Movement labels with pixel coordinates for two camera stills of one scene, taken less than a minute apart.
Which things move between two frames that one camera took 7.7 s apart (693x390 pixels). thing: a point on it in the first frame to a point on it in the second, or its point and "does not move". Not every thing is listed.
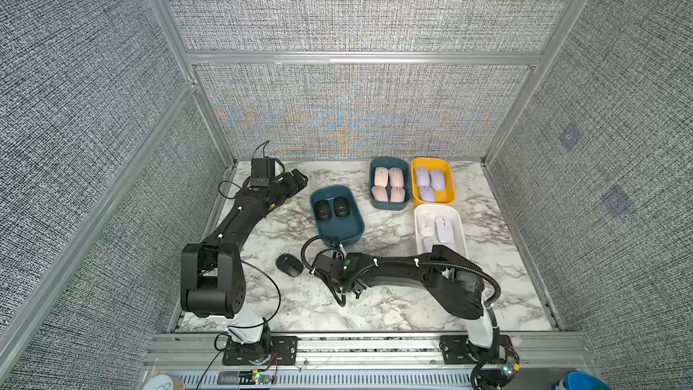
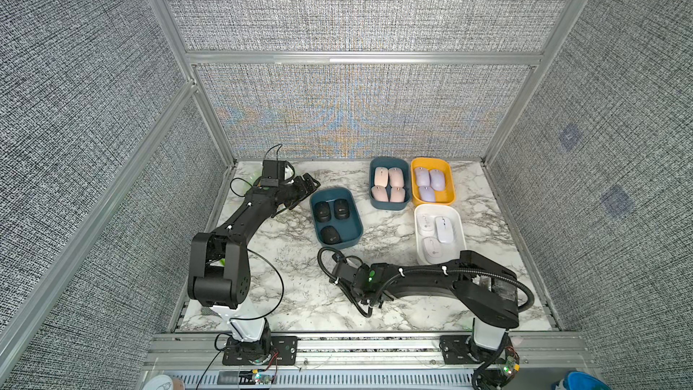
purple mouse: (427, 193) does not move
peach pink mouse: (381, 176) does not move
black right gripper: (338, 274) to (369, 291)
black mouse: (341, 207) does not move
